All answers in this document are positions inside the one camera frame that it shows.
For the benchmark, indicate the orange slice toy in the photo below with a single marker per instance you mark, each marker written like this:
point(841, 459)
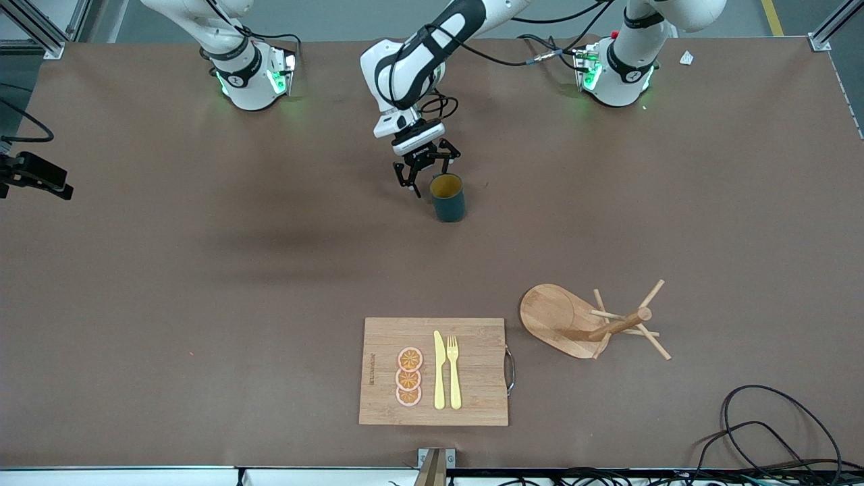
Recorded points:
point(408, 381)
point(408, 397)
point(410, 358)

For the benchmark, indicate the dark teal ribbed cup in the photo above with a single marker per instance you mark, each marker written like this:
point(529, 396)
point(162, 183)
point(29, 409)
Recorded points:
point(447, 206)

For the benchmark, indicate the bamboo cutting board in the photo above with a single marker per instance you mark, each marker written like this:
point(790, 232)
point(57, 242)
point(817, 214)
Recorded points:
point(472, 378)

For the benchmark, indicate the small white paper scrap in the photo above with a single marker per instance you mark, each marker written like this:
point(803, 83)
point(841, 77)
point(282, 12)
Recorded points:
point(686, 58)

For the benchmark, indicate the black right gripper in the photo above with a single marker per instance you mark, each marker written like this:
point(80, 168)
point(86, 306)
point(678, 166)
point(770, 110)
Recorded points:
point(5, 169)

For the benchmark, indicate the white table edge rail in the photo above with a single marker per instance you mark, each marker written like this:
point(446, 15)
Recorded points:
point(135, 476)

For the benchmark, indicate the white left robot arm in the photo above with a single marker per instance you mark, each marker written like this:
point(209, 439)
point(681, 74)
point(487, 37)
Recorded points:
point(378, 74)

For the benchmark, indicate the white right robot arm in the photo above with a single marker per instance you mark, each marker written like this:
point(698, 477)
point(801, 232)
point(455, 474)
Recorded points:
point(243, 81)

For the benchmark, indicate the wooden cup rack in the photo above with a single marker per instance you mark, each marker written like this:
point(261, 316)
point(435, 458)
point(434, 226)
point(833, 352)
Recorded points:
point(550, 317)

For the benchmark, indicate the yellow plastic fork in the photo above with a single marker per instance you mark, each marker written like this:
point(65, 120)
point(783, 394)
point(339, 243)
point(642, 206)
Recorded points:
point(454, 378)

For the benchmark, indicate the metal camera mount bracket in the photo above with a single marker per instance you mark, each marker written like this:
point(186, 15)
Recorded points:
point(435, 469)

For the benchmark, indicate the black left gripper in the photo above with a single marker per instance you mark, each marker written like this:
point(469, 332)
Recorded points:
point(423, 158)

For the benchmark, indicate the yellow plastic knife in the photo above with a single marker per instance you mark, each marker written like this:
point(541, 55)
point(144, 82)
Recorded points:
point(439, 364)

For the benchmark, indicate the aluminium frame profile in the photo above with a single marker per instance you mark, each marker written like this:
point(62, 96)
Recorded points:
point(40, 30)
point(820, 42)

